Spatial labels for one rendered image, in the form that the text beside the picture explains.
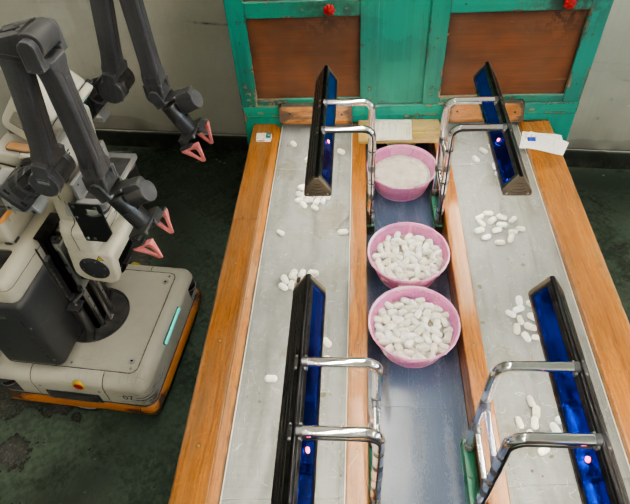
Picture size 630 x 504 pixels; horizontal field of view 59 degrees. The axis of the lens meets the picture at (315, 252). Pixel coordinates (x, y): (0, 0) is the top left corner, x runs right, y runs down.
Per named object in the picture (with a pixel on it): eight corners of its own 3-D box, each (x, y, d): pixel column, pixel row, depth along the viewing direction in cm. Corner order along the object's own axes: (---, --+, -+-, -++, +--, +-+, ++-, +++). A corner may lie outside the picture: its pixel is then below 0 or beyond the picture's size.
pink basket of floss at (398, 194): (400, 217, 204) (401, 198, 197) (352, 183, 218) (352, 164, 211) (449, 185, 214) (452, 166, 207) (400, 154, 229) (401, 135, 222)
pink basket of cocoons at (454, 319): (367, 377, 160) (368, 359, 153) (367, 303, 178) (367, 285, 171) (461, 379, 158) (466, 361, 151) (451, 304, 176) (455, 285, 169)
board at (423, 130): (358, 144, 221) (358, 141, 220) (358, 122, 231) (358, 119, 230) (442, 143, 218) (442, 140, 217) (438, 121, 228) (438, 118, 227)
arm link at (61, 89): (35, 17, 116) (8, 41, 109) (60, 17, 115) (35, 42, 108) (103, 176, 148) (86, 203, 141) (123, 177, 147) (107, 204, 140)
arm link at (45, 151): (-3, 4, 115) (-30, 27, 108) (60, 16, 115) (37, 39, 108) (50, 169, 148) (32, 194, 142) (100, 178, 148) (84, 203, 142)
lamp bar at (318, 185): (303, 197, 160) (302, 177, 154) (315, 83, 202) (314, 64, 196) (331, 197, 159) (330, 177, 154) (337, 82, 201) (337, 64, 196)
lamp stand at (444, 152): (433, 234, 197) (449, 129, 164) (429, 197, 211) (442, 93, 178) (488, 234, 196) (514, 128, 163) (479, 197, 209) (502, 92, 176)
